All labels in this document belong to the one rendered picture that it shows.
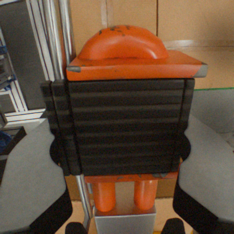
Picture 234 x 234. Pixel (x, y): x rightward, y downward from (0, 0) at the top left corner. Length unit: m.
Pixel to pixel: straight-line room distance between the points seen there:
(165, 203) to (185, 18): 0.68
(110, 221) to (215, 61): 0.83
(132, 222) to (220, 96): 1.57
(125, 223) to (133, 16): 0.71
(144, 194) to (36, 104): 1.20
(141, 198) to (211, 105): 1.55
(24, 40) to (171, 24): 0.84
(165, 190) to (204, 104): 1.28
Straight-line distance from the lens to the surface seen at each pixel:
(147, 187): 0.17
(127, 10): 0.78
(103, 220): 0.19
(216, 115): 1.77
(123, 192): 0.20
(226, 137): 1.96
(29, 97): 1.32
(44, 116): 0.87
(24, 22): 1.22
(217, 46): 0.91
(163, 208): 0.46
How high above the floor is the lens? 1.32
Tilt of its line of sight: 61 degrees down
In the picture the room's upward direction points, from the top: 175 degrees clockwise
